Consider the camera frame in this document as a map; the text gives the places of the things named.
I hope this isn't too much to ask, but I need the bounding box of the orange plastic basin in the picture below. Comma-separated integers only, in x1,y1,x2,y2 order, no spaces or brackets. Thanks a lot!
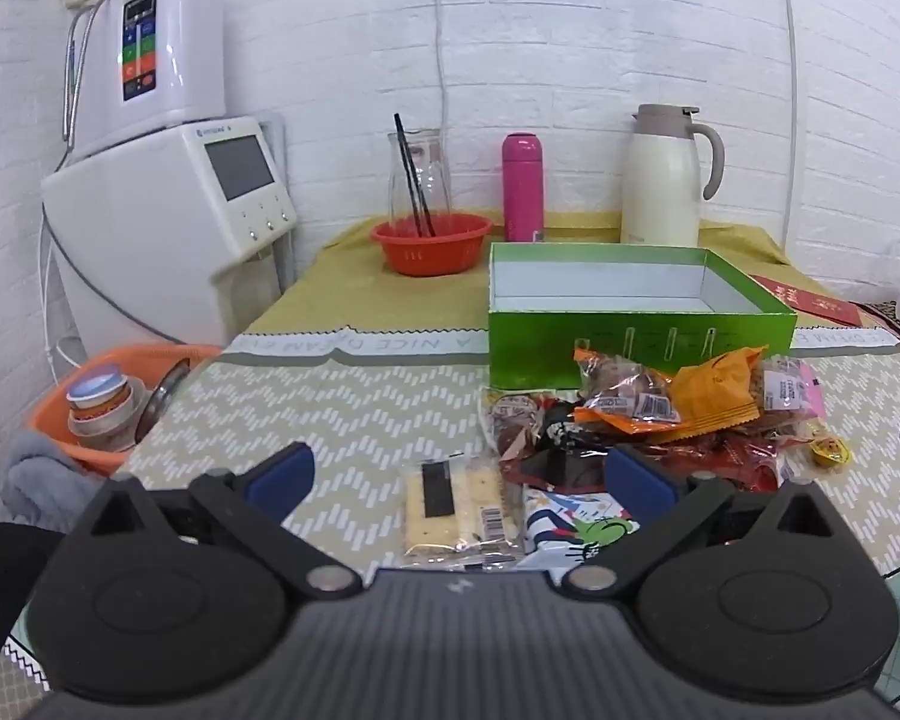
25,343,223,478

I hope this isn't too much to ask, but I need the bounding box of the metal flexible hose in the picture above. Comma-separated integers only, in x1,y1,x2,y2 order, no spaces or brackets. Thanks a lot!
62,6,97,145

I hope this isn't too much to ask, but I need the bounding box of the yellow tablecloth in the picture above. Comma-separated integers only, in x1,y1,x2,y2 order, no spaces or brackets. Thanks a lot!
242,208,796,336

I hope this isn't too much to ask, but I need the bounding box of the white water purifier unit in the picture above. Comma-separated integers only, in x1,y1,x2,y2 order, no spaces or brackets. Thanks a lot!
67,0,227,160

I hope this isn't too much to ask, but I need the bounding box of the metal pot lid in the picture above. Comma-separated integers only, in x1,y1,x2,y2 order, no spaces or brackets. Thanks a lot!
133,358,193,445

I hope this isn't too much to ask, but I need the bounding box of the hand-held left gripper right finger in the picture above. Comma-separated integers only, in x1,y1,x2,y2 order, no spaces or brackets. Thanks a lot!
561,444,863,602

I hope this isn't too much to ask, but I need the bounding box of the yellow round candy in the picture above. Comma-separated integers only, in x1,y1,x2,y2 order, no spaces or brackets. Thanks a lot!
808,438,851,470

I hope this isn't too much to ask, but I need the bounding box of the clear cracker packet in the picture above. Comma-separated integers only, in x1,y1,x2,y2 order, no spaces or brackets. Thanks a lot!
402,452,524,569

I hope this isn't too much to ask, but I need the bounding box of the glass carafe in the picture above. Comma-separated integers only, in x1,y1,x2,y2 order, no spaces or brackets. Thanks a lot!
386,129,453,238

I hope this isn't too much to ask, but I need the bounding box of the white dispenser with screen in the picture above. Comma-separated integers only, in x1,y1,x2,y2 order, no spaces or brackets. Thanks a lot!
40,114,301,350

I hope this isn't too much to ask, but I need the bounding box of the blue lid noodle cup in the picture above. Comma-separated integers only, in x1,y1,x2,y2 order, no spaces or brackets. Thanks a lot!
65,363,148,456

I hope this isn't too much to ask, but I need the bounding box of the beige zigzag table cover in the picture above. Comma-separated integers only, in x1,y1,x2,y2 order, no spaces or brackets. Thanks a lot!
0,322,900,718

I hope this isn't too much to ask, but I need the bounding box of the white wall pipe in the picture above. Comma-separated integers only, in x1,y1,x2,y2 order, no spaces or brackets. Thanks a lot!
775,0,801,257

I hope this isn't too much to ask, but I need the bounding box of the pink thermos bottle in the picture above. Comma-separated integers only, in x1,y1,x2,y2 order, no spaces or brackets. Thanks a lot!
502,132,546,245

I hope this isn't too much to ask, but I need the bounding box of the white dispenser cable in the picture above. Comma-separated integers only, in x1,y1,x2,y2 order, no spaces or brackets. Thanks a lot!
40,202,85,365

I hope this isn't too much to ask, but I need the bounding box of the dark red snack packet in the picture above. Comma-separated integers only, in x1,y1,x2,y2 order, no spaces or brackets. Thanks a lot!
481,388,565,460

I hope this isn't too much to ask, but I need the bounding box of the clear pink label nut packet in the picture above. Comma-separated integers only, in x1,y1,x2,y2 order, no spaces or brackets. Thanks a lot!
750,356,827,437

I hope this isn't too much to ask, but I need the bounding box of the orange snack packet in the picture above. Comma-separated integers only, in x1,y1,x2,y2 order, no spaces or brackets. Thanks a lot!
664,347,770,445

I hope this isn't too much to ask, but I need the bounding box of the grey towel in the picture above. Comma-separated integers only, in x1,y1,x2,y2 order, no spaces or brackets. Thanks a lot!
0,427,115,535

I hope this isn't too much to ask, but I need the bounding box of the white wall cable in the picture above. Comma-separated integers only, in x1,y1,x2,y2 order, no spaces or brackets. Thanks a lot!
432,0,452,137

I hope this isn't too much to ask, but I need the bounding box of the red plastic bowl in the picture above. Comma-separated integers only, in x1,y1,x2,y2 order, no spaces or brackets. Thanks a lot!
370,212,494,278

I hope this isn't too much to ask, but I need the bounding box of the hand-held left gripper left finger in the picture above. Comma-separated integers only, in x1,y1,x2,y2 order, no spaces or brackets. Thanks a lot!
67,441,362,602

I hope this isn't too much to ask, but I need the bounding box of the dark brown snack packet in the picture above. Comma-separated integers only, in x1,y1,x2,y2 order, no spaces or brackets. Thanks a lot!
501,435,625,494

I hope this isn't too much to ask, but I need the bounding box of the cartoon printed snack packet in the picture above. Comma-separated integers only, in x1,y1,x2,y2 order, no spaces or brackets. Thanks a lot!
520,481,644,565

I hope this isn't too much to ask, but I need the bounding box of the green cardboard box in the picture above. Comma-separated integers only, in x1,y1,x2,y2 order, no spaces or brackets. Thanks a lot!
487,242,799,392

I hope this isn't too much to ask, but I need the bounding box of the cream thermal jug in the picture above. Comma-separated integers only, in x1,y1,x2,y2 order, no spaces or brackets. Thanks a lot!
619,103,726,248

